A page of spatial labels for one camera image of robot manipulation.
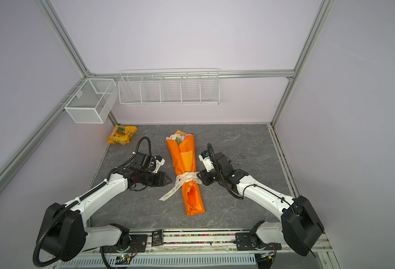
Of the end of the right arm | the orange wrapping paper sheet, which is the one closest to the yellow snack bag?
the orange wrapping paper sheet

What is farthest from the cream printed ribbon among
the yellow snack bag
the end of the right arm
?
the yellow snack bag

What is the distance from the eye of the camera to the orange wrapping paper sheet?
32.4 inches

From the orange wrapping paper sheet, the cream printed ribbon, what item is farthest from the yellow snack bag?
the cream printed ribbon

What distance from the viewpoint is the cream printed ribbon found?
87 centimetres

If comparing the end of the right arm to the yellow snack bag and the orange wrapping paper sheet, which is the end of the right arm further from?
the yellow snack bag

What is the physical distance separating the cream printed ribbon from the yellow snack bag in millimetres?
469

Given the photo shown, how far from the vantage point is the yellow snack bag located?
1085mm

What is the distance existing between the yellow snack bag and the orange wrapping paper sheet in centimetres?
26

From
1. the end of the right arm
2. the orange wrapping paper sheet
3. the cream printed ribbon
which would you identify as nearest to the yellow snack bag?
the orange wrapping paper sheet

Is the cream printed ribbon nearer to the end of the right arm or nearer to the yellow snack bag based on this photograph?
the end of the right arm

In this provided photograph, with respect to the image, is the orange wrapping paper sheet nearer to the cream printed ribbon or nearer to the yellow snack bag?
the cream printed ribbon
